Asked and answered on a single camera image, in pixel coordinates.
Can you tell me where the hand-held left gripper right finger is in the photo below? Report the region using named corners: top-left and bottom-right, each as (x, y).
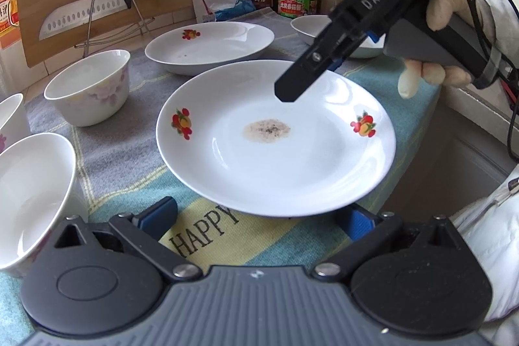
top-left (314, 206), bottom-right (463, 278)

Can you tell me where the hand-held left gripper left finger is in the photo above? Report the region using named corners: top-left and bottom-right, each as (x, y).
top-left (54, 197), bottom-right (203, 282)

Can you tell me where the large white fruit-print plate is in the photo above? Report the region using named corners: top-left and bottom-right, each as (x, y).
top-left (156, 60), bottom-right (397, 218)

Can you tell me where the white flared bowl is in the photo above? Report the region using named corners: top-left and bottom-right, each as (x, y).
top-left (0, 133), bottom-right (90, 278)

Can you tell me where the white bowl pink floral side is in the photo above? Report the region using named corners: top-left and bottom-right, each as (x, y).
top-left (44, 49), bottom-right (131, 127)

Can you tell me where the person's right hand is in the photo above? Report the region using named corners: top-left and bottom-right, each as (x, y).
top-left (397, 0), bottom-right (487, 99)

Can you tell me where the plain white shallow bowl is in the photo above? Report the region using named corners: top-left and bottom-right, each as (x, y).
top-left (291, 14), bottom-right (384, 59)

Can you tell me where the striped checked tablecloth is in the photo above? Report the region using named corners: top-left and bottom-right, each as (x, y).
top-left (0, 11), bottom-right (442, 334)

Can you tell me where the green-lid sauce jar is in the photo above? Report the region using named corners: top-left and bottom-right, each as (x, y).
top-left (278, 0), bottom-right (322, 19)

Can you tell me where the deep white fruit-print plate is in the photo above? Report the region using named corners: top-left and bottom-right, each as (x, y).
top-left (145, 22), bottom-right (275, 76)

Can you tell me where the person's white jacket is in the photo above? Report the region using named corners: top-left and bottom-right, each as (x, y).
top-left (452, 176), bottom-right (519, 330)

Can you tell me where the white floral cup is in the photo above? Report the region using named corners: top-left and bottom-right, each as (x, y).
top-left (0, 92), bottom-right (32, 152)

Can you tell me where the black cable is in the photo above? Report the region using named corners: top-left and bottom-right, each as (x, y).
top-left (456, 0), bottom-right (519, 161)

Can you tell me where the metal wire stand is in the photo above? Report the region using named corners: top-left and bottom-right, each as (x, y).
top-left (74, 0), bottom-right (155, 59)

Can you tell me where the black-handled kitchen knife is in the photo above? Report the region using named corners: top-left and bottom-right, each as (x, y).
top-left (39, 0), bottom-right (184, 42)

